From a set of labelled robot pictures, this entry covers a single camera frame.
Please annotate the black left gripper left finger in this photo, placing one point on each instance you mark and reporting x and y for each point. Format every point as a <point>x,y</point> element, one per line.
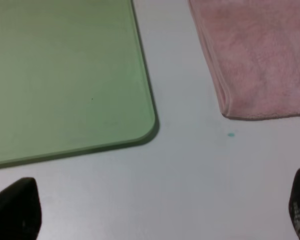
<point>20,210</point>

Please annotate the pink terry towel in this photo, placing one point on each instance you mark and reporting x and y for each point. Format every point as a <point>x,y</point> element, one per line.
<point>252,49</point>

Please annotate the green plastic tray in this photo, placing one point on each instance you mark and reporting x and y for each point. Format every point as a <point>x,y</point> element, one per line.
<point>73,78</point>

